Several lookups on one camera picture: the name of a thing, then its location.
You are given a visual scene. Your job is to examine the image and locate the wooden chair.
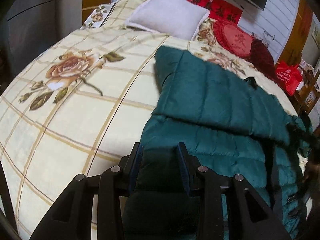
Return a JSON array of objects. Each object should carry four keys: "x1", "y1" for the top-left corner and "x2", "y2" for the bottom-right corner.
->
[{"x1": 293, "y1": 66, "x2": 319, "y2": 114}]

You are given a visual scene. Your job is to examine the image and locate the white square pillow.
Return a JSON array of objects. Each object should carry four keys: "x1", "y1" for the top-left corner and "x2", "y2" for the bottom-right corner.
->
[{"x1": 125, "y1": 0, "x2": 209, "y2": 40}]

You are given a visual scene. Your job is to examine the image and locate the red heart-shaped cushion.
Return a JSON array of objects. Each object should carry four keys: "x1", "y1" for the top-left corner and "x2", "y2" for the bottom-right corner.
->
[{"x1": 212, "y1": 21, "x2": 253, "y2": 58}]

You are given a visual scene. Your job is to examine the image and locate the dark green down jacket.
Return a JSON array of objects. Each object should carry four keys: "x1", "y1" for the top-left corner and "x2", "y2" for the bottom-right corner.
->
[{"x1": 123, "y1": 46, "x2": 312, "y2": 239}]

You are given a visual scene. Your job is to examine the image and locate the floral plaid bed cover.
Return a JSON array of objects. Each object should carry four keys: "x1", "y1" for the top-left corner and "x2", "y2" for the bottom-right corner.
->
[{"x1": 1, "y1": 0, "x2": 297, "y2": 239}]

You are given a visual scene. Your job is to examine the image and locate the red shopping bag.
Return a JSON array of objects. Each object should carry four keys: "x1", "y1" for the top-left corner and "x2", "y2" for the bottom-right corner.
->
[{"x1": 276, "y1": 61, "x2": 303, "y2": 96}]

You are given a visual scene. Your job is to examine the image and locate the red banner with characters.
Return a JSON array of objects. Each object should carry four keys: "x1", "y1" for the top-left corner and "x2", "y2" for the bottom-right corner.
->
[{"x1": 187, "y1": 0, "x2": 242, "y2": 24}]

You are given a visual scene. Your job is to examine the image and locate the person's right hand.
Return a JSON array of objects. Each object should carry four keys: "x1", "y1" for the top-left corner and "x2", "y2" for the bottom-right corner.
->
[{"x1": 303, "y1": 161, "x2": 320, "y2": 182}]

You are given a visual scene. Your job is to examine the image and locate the grey refrigerator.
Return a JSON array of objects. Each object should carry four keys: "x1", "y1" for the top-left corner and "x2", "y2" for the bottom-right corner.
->
[{"x1": 1, "y1": 0, "x2": 57, "y2": 82}]

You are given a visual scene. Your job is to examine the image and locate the dark red velvet cushion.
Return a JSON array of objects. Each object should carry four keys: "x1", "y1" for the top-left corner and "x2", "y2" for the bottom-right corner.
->
[{"x1": 248, "y1": 38, "x2": 278, "y2": 82}]

